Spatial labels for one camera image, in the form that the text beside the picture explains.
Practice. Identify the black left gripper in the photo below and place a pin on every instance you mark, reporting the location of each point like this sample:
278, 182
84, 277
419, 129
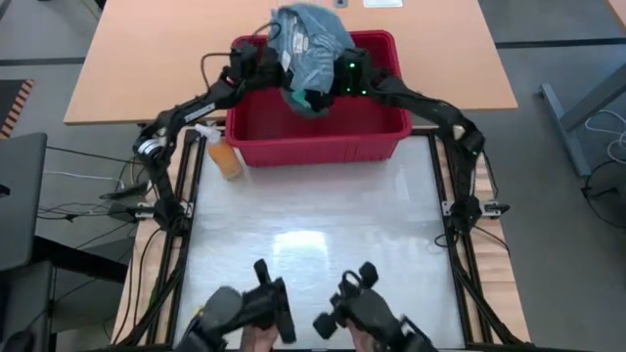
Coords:
254, 66

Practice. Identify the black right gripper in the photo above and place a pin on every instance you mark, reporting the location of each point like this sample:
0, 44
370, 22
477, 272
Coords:
353, 73

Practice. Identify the grey striped polo shirt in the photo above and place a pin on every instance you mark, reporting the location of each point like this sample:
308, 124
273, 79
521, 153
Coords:
310, 46

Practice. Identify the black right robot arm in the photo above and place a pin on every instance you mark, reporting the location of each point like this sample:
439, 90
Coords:
450, 132

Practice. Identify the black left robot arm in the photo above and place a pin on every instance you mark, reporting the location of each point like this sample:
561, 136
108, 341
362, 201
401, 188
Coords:
166, 137

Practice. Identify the red plastic laundry bin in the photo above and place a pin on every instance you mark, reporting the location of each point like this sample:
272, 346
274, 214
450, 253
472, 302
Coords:
318, 142

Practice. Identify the grey desk grommet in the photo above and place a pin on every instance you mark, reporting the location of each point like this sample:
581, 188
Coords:
341, 3

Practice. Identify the white paper label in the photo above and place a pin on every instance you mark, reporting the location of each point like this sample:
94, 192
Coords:
382, 3

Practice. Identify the orange spray bottle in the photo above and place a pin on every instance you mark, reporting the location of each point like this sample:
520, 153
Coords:
225, 159

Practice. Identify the light wooden desk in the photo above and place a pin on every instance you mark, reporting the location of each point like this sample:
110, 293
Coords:
147, 58

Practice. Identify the black power strip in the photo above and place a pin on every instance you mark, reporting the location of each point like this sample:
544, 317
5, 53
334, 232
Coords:
124, 190

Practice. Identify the grey metal desk leg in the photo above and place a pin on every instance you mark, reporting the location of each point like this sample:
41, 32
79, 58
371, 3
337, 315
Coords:
562, 122

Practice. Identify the striped hazard floor mat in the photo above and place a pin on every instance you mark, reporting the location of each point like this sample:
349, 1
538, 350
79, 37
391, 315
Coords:
17, 107

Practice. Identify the person's hand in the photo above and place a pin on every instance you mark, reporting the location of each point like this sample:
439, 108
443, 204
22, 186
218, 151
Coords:
359, 338
259, 338

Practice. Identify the dark grey flat panel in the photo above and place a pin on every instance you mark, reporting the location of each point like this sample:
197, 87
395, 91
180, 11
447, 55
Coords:
22, 200

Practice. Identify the black round stand base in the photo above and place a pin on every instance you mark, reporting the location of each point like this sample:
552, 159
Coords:
609, 195

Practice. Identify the black aluminium table frame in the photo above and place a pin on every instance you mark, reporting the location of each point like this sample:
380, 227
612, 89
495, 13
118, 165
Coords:
460, 303

